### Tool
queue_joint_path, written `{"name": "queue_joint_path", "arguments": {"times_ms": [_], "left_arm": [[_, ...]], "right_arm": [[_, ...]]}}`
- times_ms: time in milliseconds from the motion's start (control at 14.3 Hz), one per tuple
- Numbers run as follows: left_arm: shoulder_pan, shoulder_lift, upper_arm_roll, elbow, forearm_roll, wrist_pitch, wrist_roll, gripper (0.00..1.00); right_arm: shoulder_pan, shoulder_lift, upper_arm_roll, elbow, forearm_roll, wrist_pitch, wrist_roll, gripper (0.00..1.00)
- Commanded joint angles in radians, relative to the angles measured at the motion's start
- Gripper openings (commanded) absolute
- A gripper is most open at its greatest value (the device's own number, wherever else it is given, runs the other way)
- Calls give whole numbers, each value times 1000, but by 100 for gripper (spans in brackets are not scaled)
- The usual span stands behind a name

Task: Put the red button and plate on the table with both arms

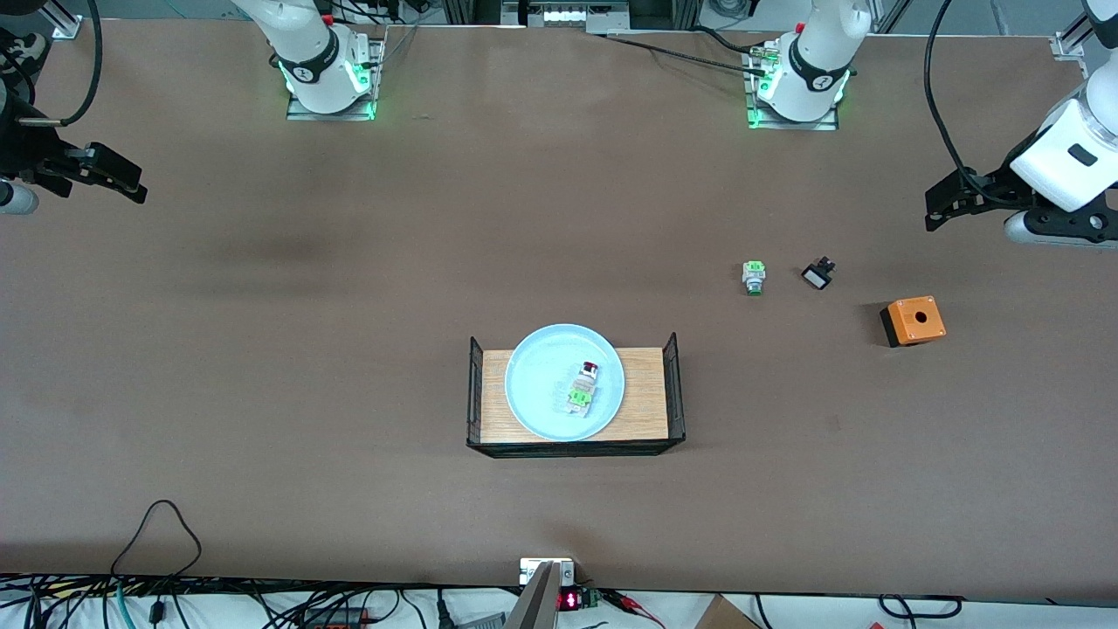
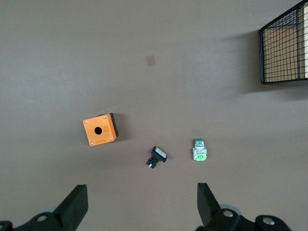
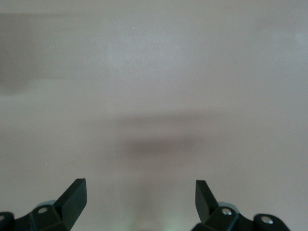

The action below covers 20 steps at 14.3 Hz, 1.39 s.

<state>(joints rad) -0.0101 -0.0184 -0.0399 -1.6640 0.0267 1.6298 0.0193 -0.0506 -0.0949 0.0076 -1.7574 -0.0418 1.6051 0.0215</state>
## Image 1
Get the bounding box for camouflage shoe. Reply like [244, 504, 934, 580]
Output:
[0, 31, 49, 99]

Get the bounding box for wooden shelf with mesh sides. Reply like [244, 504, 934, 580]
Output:
[466, 332, 687, 459]

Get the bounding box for grey camera pole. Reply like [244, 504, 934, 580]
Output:
[505, 563, 560, 629]

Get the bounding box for black curled cable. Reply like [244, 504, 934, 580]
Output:
[878, 594, 963, 621]

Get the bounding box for light blue round plate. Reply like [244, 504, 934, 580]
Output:
[505, 324, 626, 442]

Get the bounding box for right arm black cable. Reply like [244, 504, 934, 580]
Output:
[17, 0, 103, 128]

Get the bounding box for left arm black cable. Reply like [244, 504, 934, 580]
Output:
[924, 0, 1027, 209]

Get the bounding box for black cable to arm base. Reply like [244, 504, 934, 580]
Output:
[594, 24, 774, 78]

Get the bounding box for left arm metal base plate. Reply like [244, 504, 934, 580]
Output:
[742, 44, 841, 132]

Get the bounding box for brown cardboard piece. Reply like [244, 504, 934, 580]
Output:
[694, 594, 761, 629]

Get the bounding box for aluminium frame profile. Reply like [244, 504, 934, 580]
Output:
[33, 0, 84, 40]
[1052, 0, 1118, 62]

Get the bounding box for black looped cable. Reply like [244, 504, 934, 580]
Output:
[109, 500, 204, 582]

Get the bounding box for silver mounting plate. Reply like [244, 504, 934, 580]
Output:
[520, 557, 576, 586]

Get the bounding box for red clip wires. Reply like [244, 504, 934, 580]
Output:
[603, 590, 666, 626]

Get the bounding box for green white switch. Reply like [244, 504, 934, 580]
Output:
[563, 360, 604, 418]

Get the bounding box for orange button enclosure box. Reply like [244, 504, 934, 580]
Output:
[880, 296, 947, 349]

